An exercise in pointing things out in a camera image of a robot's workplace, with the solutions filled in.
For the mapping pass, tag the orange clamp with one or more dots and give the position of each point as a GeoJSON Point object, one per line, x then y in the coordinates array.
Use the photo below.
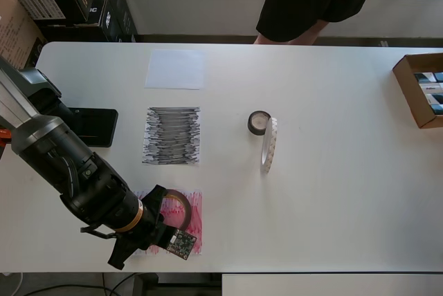
{"type": "Point", "coordinates": [5, 134]}

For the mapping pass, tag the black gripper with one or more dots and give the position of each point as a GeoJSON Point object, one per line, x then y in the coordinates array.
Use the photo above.
{"type": "Point", "coordinates": [149, 227]}

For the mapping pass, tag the black table frame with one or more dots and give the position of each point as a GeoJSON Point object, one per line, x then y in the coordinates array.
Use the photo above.
{"type": "Point", "coordinates": [145, 285]}

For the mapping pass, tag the open cardboard tray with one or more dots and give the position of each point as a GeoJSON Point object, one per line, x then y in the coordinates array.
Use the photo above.
{"type": "Point", "coordinates": [413, 99]}

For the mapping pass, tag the small white lettered box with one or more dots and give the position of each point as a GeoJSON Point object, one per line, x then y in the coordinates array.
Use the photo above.
{"type": "Point", "coordinates": [431, 88]}

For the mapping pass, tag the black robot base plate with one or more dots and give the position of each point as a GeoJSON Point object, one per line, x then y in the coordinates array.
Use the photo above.
{"type": "Point", "coordinates": [100, 126]}

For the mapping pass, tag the blank white paper sheet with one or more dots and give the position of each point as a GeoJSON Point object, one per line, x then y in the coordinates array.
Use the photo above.
{"type": "Point", "coordinates": [173, 71]}

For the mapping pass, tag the plain black carton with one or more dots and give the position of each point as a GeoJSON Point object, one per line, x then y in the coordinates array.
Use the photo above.
{"type": "Point", "coordinates": [117, 16]}

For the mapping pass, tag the tall GX760A cardboard box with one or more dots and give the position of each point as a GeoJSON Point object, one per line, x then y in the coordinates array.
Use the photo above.
{"type": "Point", "coordinates": [14, 33]}

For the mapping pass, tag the white tape roll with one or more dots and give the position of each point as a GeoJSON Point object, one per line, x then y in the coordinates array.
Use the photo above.
{"type": "Point", "coordinates": [271, 144]}

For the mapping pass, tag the black tape roll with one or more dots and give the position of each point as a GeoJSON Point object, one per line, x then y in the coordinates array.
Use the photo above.
{"type": "Point", "coordinates": [250, 124]}

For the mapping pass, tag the red tape roll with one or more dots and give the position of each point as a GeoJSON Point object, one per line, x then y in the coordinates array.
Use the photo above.
{"type": "Point", "coordinates": [188, 207]}

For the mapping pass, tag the red scribbled paper sheet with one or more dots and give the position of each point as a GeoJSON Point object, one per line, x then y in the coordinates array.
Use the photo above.
{"type": "Point", "coordinates": [195, 220]}

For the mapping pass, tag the small black white box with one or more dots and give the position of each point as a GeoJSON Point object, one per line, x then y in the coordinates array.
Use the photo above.
{"type": "Point", "coordinates": [424, 77]}
{"type": "Point", "coordinates": [439, 77]}
{"type": "Point", "coordinates": [437, 109]}
{"type": "Point", "coordinates": [435, 99]}

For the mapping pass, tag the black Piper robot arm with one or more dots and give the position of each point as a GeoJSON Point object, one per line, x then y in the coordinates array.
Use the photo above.
{"type": "Point", "coordinates": [52, 144]}

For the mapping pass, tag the black carton white label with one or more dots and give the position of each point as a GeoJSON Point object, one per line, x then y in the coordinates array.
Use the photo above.
{"type": "Point", "coordinates": [41, 7]}

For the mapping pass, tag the wrist camera board with bracket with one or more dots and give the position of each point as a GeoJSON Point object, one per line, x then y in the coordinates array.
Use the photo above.
{"type": "Point", "coordinates": [181, 244]}

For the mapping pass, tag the black scribbled paper sheet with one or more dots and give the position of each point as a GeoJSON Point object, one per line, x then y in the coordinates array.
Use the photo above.
{"type": "Point", "coordinates": [173, 150]}

